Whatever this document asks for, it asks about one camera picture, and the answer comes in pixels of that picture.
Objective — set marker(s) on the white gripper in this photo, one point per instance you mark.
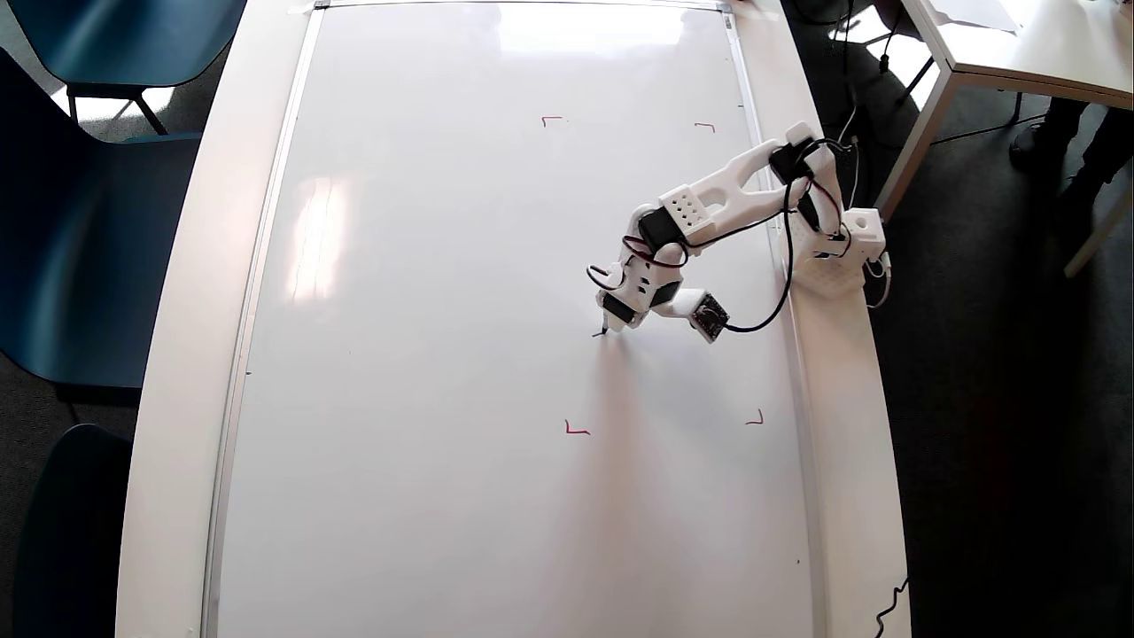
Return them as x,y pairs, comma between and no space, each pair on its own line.
617,309

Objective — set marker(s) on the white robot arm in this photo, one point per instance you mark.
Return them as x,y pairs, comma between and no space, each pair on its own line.
735,190

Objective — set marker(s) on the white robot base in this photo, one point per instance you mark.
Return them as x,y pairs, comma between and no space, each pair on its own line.
842,257

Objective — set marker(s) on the large whiteboard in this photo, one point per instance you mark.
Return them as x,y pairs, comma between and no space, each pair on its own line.
443,399

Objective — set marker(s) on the white paper sheet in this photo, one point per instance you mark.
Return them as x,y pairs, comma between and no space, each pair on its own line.
974,13

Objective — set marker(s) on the person in dark clothes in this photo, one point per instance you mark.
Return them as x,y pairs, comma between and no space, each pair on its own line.
1054,133

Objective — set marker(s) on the white side table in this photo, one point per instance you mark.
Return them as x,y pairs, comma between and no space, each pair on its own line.
1045,49

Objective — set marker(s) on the blue chair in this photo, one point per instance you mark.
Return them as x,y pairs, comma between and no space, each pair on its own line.
75,540
80,248
124,40

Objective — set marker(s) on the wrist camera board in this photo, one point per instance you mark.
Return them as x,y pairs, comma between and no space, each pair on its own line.
710,319

